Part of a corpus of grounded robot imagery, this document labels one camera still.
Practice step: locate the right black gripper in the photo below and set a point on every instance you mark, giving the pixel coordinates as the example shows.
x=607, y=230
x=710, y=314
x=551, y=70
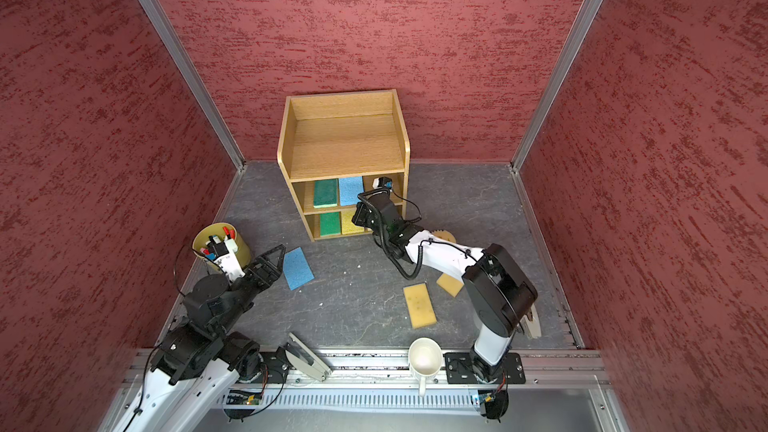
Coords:
x=363, y=208

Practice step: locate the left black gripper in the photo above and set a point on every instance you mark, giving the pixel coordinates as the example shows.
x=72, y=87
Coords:
x=257, y=273

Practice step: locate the light blue sponge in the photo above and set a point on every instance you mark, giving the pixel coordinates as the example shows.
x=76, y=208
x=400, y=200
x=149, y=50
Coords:
x=349, y=188
x=296, y=269

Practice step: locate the bright green sponge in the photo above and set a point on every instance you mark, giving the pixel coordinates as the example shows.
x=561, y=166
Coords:
x=329, y=224

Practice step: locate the dark green sponge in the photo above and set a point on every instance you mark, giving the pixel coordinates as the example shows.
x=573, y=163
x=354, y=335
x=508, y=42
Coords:
x=325, y=194

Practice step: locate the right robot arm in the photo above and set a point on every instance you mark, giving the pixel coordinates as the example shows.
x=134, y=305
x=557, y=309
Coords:
x=502, y=295

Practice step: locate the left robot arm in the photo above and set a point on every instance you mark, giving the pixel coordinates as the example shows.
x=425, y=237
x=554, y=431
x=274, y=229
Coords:
x=198, y=362

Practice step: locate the wooden three-tier shelf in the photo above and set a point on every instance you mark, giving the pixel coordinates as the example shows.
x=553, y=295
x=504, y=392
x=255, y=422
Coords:
x=339, y=135

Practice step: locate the markers in cup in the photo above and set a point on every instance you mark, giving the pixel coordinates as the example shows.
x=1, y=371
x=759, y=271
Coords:
x=222, y=230

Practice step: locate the yellow pen cup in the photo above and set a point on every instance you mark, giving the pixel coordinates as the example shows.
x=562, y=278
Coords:
x=244, y=254

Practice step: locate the yellow smiley face sponge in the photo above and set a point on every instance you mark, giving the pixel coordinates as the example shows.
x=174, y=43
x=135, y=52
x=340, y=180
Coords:
x=444, y=235

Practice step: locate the white mug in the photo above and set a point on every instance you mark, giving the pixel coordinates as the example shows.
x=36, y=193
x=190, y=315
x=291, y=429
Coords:
x=425, y=359

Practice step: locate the beige stapler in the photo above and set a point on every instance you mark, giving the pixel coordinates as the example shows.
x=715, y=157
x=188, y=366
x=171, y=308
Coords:
x=531, y=323

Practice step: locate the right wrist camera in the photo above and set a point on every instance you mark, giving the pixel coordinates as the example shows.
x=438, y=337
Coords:
x=382, y=182

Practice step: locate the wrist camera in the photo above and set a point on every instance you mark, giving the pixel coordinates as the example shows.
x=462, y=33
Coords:
x=225, y=257
x=382, y=182

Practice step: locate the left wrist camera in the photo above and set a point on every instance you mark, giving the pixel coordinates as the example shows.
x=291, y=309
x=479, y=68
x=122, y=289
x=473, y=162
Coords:
x=225, y=257

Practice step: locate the grey stapler on rail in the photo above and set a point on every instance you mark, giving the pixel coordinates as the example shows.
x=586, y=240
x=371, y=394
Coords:
x=304, y=360

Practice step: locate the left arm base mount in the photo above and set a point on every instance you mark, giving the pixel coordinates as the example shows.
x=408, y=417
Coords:
x=271, y=367

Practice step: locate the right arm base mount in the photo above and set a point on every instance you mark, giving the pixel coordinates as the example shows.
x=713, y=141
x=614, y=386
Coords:
x=468, y=368

